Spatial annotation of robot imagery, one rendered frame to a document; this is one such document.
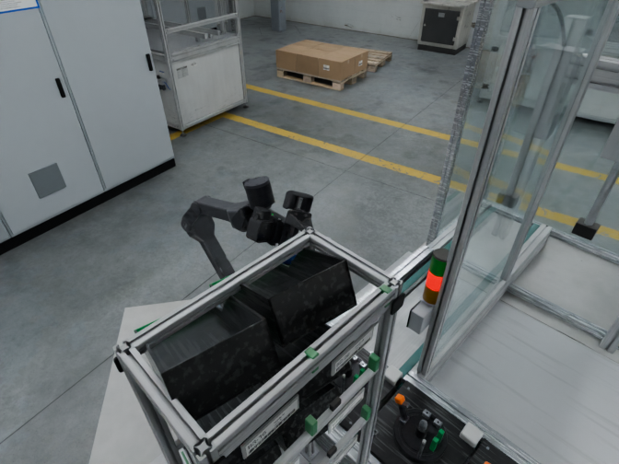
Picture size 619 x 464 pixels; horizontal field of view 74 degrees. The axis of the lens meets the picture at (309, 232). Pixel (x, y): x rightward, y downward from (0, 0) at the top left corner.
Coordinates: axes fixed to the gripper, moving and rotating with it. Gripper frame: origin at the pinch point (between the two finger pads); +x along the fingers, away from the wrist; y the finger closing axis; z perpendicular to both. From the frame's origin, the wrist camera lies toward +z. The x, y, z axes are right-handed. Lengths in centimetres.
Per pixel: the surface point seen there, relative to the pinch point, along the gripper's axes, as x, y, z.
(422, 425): 14, -40, -42
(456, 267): 10.3, 1.4, -38.6
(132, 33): -326, 67, -18
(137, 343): 18.8, -9.9, 33.9
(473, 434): 21, -41, -56
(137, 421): -42, -74, 10
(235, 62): -450, 94, -159
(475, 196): 14.6, 18.6, -29.5
